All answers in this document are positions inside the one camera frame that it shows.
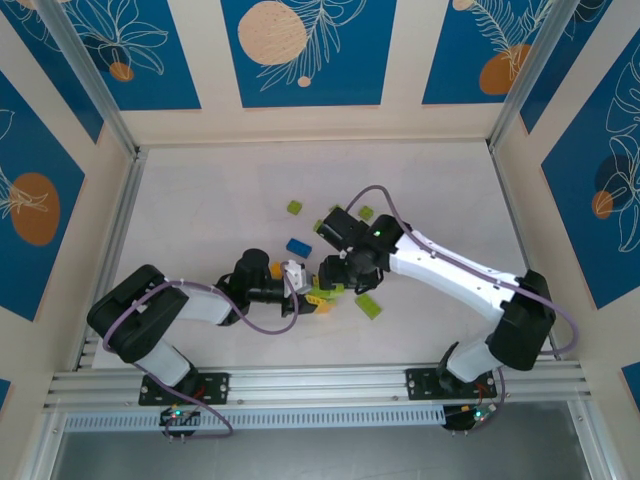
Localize blue long lego brick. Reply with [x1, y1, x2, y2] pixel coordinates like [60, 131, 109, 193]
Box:
[285, 237, 314, 260]

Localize grey metal sheet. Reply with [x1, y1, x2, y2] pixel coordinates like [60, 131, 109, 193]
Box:
[49, 399, 619, 480]

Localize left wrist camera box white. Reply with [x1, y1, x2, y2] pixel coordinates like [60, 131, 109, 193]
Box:
[281, 258, 312, 296]

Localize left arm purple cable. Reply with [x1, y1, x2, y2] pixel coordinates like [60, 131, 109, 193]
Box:
[102, 259, 304, 441]

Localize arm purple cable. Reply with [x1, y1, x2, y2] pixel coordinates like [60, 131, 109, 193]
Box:
[344, 185, 581, 414]
[102, 259, 304, 441]

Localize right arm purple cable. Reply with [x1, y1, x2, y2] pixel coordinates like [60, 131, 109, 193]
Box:
[344, 185, 581, 414]

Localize aluminium front rail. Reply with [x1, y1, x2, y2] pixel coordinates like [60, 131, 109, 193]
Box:
[42, 360, 596, 415]

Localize grey slotted cable duct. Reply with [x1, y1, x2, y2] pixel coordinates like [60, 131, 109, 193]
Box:
[63, 404, 447, 432]

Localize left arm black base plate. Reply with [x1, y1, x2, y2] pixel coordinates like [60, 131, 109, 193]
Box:
[138, 372, 231, 407]

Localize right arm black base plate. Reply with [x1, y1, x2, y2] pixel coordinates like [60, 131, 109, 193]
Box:
[405, 366, 499, 401]

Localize aluminium side rail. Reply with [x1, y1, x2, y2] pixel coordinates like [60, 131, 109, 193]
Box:
[72, 147, 149, 372]
[487, 142, 564, 362]

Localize blue floral wall panel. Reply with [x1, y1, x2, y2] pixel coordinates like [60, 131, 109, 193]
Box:
[421, 0, 564, 107]
[519, 0, 640, 135]
[57, 0, 203, 112]
[541, 43, 640, 310]
[0, 69, 87, 323]
[221, 0, 399, 109]
[0, 0, 105, 145]

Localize aluminium frame post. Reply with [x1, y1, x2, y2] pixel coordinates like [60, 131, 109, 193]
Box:
[487, 0, 599, 154]
[34, 0, 141, 159]

